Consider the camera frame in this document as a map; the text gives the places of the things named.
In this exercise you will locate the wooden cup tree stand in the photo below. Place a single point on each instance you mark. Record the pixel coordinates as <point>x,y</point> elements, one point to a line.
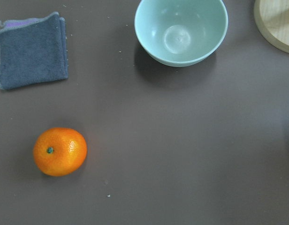
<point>272,20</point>

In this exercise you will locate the orange mandarin fruit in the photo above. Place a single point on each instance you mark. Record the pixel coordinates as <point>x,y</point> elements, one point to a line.
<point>59,151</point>

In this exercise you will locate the dark grey folded cloth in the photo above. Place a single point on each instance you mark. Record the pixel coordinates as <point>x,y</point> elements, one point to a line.
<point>33,51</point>

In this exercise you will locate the green ceramic bowl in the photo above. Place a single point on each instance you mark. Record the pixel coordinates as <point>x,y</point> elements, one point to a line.
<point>180,33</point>

